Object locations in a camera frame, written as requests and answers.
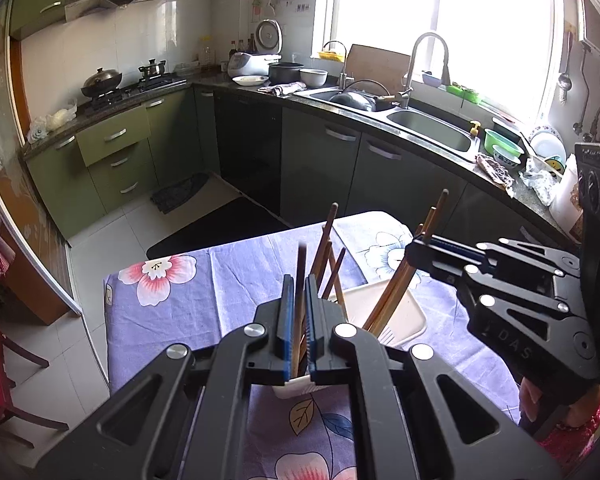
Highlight green plastic bowl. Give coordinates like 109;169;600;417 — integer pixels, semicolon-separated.
483;129;525;158

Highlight yellow basket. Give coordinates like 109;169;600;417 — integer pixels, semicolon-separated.
318;40;348;62

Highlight tall steel faucet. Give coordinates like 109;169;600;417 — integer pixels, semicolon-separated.
399;32;452;110

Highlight dark kitchen cabinets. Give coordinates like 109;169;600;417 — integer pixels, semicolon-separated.
195;87;581;261

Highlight red patterned clothing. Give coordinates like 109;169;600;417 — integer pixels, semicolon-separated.
535;390;600;466

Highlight person's right hand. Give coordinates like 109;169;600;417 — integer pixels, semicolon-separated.
519;377;543;423

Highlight black inner pot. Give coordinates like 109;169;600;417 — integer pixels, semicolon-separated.
268;62;306;86

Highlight brown rag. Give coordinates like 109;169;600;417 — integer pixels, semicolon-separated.
475;154;516;196

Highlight small steel faucet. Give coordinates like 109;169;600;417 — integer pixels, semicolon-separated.
337;57;356;92

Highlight patterned floor mat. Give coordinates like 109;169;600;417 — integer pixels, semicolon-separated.
150;172;211;215

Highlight kitchen window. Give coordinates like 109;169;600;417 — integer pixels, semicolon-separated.
312;0;566;126

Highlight steel double sink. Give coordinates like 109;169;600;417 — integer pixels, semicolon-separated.
300;85;481;161

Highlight white plastic bag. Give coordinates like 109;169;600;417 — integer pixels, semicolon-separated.
45;102;78;131

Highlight hanging steel ladle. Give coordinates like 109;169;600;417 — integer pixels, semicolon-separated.
557;30;576;106

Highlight green kitchen cabinets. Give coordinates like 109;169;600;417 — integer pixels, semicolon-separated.
22;87;201;241

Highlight dark wooden chair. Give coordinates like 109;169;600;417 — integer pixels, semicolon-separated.
0;310;71;451

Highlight white plastic utensil holder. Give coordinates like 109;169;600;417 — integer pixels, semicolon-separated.
272;280;428;400

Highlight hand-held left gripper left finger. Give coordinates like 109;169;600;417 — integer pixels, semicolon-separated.
32;274;296;480

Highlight black gas stove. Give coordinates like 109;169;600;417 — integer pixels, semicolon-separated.
82;74;188;111

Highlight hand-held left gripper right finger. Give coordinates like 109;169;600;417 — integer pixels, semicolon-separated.
305;274;568;480

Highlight crumpled clear plastic bag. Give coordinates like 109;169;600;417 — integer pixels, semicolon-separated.
519;157;561;206

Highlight black pan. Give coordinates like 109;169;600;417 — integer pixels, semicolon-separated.
328;80;401;112

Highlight green plastic container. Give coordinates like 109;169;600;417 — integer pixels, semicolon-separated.
447;82;482;103

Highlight frosted glass sliding door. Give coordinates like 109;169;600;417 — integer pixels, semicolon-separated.
0;0;81;316

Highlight white rice cooker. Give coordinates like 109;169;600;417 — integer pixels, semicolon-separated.
227;19;283;78

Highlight green wall cabinet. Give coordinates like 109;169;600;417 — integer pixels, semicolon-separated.
7;0;73;41

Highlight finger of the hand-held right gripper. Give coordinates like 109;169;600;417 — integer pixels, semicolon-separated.
412;239;581;281
405;246;588;318

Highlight black wok with lid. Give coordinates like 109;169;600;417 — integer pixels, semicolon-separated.
80;66;124;98

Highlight steel cooking pot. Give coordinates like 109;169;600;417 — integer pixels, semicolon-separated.
138;58;167;81

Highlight grey dish cloth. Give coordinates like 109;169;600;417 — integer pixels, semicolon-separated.
258;81;306;98

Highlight bunch of brown wooden chopsticks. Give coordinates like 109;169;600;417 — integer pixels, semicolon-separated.
302;189;451;346

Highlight dark brown single chopstick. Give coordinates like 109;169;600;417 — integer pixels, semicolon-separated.
290;241;308;380

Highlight purple floral tablecloth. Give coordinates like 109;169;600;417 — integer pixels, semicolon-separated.
102;210;531;480

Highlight white plates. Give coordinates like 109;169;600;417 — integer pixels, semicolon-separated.
528;125;567;168

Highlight patterned bowl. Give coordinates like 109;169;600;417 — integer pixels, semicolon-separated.
491;144;522;168

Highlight wooden cutting board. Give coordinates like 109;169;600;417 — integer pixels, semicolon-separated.
344;44;412;95

